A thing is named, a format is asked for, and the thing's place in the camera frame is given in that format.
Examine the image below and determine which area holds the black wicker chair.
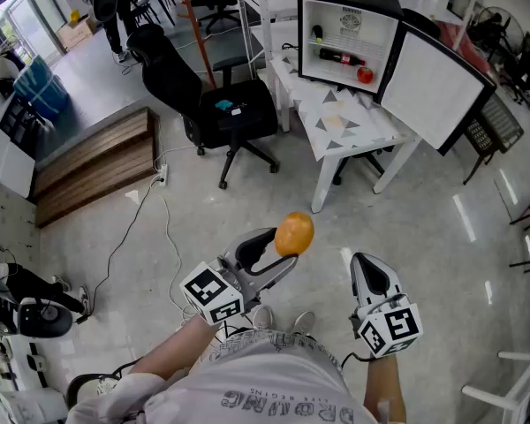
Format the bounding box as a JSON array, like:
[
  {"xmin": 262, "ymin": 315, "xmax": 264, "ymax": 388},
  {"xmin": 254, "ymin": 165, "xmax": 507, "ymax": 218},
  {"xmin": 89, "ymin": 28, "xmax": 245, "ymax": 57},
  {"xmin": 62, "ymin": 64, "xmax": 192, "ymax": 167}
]
[{"xmin": 462, "ymin": 93, "xmax": 526, "ymax": 186}]

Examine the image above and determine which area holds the person's left forearm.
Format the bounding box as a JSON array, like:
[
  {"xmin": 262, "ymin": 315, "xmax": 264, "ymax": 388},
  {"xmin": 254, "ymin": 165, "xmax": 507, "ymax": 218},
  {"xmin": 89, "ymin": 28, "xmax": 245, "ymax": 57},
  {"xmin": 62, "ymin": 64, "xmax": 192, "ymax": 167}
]
[{"xmin": 127, "ymin": 314, "xmax": 220, "ymax": 382}]

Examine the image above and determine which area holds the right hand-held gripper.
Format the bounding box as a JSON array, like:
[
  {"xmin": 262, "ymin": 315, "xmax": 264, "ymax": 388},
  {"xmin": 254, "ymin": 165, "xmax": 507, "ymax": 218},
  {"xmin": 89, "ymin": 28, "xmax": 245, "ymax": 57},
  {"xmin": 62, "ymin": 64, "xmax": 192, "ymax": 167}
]
[{"xmin": 350, "ymin": 252, "xmax": 424, "ymax": 359}]

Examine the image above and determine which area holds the person's shoe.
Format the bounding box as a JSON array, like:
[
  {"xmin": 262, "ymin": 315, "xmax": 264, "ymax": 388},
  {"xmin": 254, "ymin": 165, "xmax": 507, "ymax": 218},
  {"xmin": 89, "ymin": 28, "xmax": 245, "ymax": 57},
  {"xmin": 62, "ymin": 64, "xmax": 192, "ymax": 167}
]
[
  {"xmin": 293, "ymin": 310, "xmax": 317, "ymax": 337},
  {"xmin": 251, "ymin": 305, "xmax": 275, "ymax": 331}
]

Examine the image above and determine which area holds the cardboard box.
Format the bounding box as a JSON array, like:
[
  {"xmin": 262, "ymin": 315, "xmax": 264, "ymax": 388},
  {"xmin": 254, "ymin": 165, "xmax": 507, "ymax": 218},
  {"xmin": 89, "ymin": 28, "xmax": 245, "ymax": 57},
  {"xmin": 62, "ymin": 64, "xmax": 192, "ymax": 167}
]
[{"xmin": 55, "ymin": 15, "xmax": 97, "ymax": 52}]

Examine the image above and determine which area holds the white table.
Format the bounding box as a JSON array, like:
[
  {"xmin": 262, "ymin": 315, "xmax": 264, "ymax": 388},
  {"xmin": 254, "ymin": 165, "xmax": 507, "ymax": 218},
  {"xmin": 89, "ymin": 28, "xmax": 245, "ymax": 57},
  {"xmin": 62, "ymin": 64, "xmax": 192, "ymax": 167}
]
[{"xmin": 269, "ymin": 57, "xmax": 423, "ymax": 215}]

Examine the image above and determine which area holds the person's right shoe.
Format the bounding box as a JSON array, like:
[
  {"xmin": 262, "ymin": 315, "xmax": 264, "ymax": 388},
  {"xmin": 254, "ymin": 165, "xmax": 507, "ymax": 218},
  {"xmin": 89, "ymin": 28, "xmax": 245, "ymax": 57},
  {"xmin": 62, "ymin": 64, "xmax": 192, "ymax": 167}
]
[{"xmin": 293, "ymin": 310, "xmax": 317, "ymax": 337}]

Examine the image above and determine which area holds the yellow-brown oval fruit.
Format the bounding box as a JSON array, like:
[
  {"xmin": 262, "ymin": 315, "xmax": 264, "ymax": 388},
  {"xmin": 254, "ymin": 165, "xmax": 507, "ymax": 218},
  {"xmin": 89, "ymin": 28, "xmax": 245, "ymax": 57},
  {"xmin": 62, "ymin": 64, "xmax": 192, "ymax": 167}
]
[{"xmin": 274, "ymin": 211, "xmax": 315, "ymax": 258}]

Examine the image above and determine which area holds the black mesh office chair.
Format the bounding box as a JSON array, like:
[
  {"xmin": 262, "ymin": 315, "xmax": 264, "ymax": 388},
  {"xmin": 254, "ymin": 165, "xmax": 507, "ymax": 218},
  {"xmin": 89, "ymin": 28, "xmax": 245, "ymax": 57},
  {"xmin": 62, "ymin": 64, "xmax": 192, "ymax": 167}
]
[{"xmin": 126, "ymin": 23, "xmax": 280, "ymax": 190}]

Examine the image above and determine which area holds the black standing fan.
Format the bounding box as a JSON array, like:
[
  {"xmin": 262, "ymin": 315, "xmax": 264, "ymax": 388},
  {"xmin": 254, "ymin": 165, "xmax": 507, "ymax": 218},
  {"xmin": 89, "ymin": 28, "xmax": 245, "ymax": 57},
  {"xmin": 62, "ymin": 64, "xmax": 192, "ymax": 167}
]
[{"xmin": 467, "ymin": 5, "xmax": 526, "ymax": 57}]

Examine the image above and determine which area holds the black floor cable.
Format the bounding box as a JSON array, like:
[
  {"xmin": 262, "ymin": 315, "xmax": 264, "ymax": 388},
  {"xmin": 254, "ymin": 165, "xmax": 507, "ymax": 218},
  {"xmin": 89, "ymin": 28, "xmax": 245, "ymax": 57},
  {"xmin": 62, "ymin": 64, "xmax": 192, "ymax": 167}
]
[{"xmin": 75, "ymin": 178, "xmax": 158, "ymax": 325}]

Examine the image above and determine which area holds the person's white printed shirt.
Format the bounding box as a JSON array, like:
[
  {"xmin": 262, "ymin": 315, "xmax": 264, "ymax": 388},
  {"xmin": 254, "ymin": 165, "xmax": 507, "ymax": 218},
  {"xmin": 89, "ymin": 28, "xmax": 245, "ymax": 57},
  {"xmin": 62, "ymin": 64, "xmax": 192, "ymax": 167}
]
[{"xmin": 65, "ymin": 329, "xmax": 381, "ymax": 424}]

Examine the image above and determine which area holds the dark bottle with red label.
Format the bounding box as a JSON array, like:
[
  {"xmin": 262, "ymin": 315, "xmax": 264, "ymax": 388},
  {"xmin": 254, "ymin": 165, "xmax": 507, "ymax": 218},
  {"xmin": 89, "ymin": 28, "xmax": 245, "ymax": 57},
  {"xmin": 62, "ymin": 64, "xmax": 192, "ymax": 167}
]
[{"xmin": 318, "ymin": 47, "xmax": 367, "ymax": 67}]

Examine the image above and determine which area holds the white chair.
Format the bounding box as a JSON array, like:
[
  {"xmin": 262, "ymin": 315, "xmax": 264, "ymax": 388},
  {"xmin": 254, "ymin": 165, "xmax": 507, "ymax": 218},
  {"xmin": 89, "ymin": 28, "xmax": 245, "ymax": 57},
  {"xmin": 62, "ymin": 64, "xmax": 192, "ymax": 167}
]
[{"xmin": 461, "ymin": 349, "xmax": 530, "ymax": 424}]

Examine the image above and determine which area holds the black white handheld device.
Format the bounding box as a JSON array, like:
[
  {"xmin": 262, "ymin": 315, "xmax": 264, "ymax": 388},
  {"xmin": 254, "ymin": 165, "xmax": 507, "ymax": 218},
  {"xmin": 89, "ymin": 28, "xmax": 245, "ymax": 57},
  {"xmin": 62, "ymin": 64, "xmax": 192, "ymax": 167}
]
[
  {"xmin": 92, "ymin": 0, "xmax": 118, "ymax": 24},
  {"xmin": 0, "ymin": 291, "xmax": 74, "ymax": 339}
]

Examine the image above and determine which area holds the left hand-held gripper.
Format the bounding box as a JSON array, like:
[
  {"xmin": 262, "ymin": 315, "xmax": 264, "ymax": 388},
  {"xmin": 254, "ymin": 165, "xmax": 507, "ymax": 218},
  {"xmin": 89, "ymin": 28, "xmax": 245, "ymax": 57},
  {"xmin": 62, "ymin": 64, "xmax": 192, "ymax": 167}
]
[{"xmin": 179, "ymin": 227, "xmax": 299, "ymax": 326}]

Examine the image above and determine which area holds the white metal shelf rack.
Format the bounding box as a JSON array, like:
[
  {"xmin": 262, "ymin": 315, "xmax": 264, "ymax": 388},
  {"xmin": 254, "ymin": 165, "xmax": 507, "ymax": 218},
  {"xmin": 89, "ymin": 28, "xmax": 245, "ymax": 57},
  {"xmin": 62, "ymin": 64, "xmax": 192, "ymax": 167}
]
[{"xmin": 231, "ymin": 0, "xmax": 319, "ymax": 81}]

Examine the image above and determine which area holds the white cabinet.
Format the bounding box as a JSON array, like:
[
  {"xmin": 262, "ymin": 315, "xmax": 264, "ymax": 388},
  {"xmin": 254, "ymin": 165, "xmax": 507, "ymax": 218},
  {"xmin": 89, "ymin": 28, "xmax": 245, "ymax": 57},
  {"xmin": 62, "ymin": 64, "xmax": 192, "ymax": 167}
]
[{"xmin": 0, "ymin": 66, "xmax": 36, "ymax": 201}]

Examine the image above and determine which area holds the wooden step platform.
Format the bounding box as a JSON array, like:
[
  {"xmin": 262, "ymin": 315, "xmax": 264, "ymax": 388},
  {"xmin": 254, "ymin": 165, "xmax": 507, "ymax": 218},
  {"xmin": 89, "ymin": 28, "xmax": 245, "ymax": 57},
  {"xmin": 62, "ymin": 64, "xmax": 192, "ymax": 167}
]
[{"xmin": 33, "ymin": 106, "xmax": 160, "ymax": 229}]

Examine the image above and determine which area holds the person's left shoe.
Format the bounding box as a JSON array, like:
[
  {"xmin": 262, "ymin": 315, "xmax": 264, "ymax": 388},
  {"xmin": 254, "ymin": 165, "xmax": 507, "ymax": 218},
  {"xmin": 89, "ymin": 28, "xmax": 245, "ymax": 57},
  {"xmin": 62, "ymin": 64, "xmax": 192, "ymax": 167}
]
[{"xmin": 251, "ymin": 305, "xmax": 275, "ymax": 331}]

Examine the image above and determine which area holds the blue plastic bin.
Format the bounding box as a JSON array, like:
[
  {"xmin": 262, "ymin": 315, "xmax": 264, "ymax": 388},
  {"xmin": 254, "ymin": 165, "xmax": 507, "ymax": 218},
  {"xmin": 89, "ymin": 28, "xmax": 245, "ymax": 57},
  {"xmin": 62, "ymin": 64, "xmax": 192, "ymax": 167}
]
[{"xmin": 12, "ymin": 55, "xmax": 70, "ymax": 121}]

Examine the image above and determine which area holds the orange wooden coat rack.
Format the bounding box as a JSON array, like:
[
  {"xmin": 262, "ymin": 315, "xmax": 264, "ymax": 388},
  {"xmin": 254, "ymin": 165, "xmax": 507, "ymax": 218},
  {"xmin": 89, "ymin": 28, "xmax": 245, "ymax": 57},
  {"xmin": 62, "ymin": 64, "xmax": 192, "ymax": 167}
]
[{"xmin": 176, "ymin": 0, "xmax": 217, "ymax": 90}]

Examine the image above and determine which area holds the pink cloth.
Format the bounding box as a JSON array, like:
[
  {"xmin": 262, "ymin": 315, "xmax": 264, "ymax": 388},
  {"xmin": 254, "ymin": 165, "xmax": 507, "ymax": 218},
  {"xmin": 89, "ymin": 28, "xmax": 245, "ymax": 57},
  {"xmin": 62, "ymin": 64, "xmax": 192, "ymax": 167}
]
[{"xmin": 436, "ymin": 19, "xmax": 489, "ymax": 74}]

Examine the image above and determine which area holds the white floor cable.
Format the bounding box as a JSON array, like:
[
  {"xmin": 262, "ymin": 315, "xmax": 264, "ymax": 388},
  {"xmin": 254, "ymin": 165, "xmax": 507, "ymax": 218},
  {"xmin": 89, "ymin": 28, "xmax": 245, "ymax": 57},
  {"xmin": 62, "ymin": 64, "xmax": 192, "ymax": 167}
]
[{"xmin": 152, "ymin": 146, "xmax": 204, "ymax": 326}]

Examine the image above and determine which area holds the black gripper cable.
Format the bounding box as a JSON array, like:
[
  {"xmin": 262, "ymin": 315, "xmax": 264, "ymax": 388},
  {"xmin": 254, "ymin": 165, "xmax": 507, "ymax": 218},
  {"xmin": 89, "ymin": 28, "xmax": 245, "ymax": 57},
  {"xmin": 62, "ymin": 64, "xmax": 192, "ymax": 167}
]
[{"xmin": 340, "ymin": 351, "xmax": 375, "ymax": 370}]

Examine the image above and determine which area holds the person's right forearm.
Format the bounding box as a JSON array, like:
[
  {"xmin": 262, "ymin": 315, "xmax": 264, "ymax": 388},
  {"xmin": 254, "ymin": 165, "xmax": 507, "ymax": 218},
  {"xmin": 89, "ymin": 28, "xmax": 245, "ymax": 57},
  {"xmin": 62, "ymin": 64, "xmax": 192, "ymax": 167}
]
[{"xmin": 362, "ymin": 353, "xmax": 407, "ymax": 424}]

